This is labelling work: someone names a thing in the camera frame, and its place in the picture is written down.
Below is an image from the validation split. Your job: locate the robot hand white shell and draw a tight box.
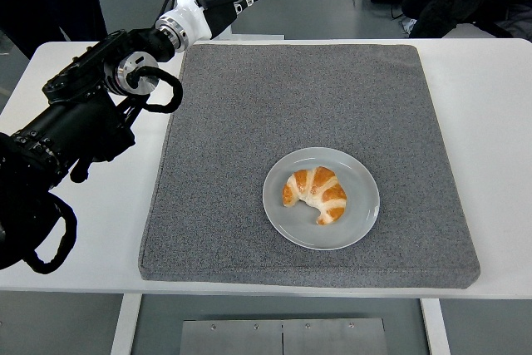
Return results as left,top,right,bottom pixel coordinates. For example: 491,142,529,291
174,0,278,44

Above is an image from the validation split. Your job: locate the croissant bread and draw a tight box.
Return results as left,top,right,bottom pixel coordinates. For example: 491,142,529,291
282,165,348,226

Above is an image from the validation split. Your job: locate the pale grey round plate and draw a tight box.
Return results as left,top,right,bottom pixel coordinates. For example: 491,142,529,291
262,146,381,251

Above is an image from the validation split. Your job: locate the grey metal plate with screws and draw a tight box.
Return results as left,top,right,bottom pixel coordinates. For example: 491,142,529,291
179,318,388,355

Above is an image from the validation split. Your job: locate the grey fabric mat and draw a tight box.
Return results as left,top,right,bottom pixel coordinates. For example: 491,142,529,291
137,43,482,290

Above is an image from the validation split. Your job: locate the white table leg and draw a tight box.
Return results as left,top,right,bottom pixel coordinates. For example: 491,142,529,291
110,293,143,355
419,298,452,355

